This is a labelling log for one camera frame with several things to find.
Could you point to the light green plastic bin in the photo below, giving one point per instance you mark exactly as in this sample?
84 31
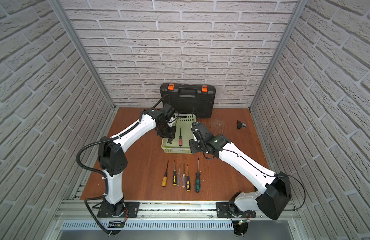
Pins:
183 122

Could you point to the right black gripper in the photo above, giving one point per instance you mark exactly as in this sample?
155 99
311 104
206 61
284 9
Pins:
193 145

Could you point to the black yellow screwdriver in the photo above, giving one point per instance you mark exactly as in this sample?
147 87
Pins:
188 184
174 179

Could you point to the black plastic tool case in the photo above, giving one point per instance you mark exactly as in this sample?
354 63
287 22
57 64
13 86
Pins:
190 99

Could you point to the clear handle small screwdriver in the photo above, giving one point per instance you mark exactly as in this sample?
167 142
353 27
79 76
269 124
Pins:
178 176

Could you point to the small black knob object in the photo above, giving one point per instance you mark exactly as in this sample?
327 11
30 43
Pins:
241 125

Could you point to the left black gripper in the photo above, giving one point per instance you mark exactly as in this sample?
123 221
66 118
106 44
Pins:
171 135

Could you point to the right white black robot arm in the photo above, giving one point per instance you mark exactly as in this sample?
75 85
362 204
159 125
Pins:
273 190

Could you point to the pink handle screwdriver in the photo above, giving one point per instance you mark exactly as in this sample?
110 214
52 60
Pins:
180 142

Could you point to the orange handle screwdriver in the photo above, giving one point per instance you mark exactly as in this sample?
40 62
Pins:
164 180

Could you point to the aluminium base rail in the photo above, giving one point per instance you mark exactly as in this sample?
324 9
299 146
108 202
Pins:
152 210

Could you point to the clear red handle screwdriver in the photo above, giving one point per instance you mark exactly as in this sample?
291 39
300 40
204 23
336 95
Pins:
183 177

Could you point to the green black handle screwdriver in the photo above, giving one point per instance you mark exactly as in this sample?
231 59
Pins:
198 180

